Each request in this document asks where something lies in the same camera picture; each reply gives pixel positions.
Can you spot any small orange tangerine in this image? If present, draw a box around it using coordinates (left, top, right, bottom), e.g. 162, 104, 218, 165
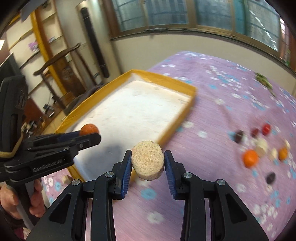
79, 123, 99, 136

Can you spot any yellow-rimmed white foam tray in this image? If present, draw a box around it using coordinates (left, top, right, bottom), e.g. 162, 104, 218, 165
57, 70, 197, 181

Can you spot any person's left hand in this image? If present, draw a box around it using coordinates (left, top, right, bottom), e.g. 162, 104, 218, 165
1, 180, 46, 220

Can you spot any dark wooden chair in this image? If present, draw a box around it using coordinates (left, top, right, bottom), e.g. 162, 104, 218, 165
33, 43, 97, 110

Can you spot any large beige sugarcane chunk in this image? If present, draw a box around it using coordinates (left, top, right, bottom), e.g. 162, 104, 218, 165
254, 138, 268, 158

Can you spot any dark purple plum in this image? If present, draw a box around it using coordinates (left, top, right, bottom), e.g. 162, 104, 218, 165
233, 130, 244, 144

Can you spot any dark wrinkled prune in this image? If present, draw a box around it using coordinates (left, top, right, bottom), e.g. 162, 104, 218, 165
265, 172, 276, 185

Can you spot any red jujube date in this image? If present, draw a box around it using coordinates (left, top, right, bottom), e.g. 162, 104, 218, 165
251, 128, 259, 138

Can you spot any white standing air conditioner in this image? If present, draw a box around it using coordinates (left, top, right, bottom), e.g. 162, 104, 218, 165
76, 1, 121, 83

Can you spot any small white sugarcane piece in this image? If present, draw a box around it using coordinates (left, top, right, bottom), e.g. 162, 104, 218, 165
285, 140, 290, 150

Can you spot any large orange tangerine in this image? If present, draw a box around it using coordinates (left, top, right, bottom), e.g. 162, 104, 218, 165
242, 150, 259, 168

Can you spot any green leafy vegetable bunch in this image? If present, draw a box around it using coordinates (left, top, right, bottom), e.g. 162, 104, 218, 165
255, 73, 275, 97

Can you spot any window with metal grille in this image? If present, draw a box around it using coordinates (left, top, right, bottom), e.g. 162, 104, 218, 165
102, 0, 295, 70

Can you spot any round beige sugarcane slice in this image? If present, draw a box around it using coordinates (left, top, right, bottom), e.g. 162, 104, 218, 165
132, 141, 165, 181

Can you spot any red cherry tomato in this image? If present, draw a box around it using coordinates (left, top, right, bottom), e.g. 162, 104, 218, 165
261, 123, 271, 136

